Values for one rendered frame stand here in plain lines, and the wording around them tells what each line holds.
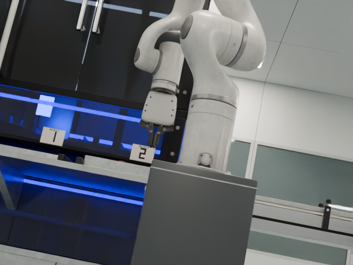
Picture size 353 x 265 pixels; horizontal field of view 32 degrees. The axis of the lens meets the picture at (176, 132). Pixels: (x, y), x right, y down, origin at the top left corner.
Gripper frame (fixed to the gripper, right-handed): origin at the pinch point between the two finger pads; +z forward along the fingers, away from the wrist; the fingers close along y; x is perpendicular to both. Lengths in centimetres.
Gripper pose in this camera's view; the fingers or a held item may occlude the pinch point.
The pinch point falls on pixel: (153, 141)
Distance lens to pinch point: 190.5
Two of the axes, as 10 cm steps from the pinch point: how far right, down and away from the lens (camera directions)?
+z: -1.9, 9.6, -2.2
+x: -0.1, -2.3, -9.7
